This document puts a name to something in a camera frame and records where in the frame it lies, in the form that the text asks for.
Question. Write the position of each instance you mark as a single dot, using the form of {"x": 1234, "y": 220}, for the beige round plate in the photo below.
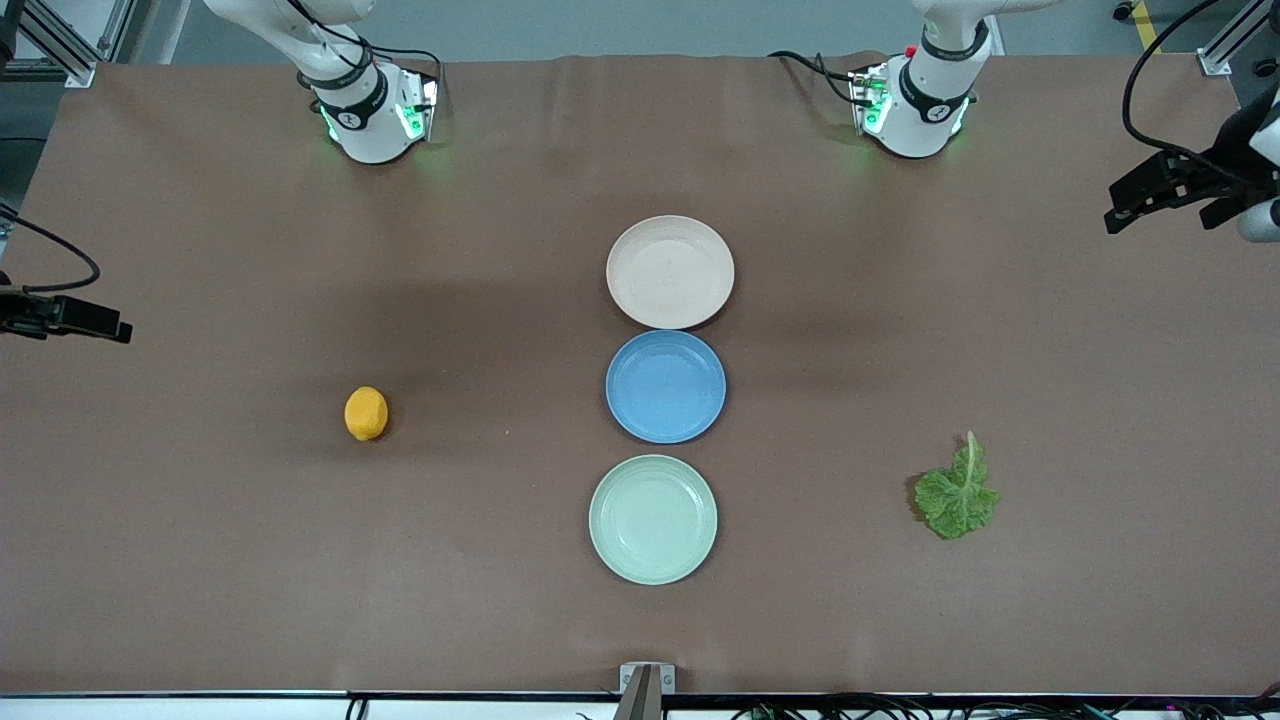
{"x": 670, "y": 272}

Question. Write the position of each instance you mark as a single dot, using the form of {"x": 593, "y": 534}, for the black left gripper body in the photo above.
{"x": 1203, "y": 176}

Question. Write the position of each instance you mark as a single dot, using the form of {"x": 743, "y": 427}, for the blue round plate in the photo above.
{"x": 665, "y": 387}

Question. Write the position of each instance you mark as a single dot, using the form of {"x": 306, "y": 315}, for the black round frame foot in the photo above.
{"x": 1266, "y": 68}

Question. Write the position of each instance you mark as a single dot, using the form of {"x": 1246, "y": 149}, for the pale green round plate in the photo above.
{"x": 650, "y": 520}

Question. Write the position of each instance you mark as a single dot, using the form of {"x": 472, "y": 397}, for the green lettuce leaf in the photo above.
{"x": 955, "y": 505}

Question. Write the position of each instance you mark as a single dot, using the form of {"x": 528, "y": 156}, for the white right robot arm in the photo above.
{"x": 365, "y": 125}

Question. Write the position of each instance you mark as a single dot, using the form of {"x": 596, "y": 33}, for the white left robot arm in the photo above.
{"x": 915, "y": 115}

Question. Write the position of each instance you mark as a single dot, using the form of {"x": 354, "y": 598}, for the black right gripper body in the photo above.
{"x": 22, "y": 313}

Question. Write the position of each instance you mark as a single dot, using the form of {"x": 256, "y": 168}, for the aluminium frame profile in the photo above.
{"x": 60, "y": 45}
{"x": 1215, "y": 62}

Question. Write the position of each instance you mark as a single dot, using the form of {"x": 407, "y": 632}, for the black caster wheel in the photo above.
{"x": 1125, "y": 10}

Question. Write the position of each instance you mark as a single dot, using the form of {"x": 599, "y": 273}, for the brown table cover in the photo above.
{"x": 300, "y": 550}

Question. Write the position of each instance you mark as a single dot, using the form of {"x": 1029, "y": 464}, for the yellow lemon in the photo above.
{"x": 366, "y": 414}

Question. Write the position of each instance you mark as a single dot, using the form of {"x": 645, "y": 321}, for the grey metal camera mount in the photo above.
{"x": 647, "y": 690}

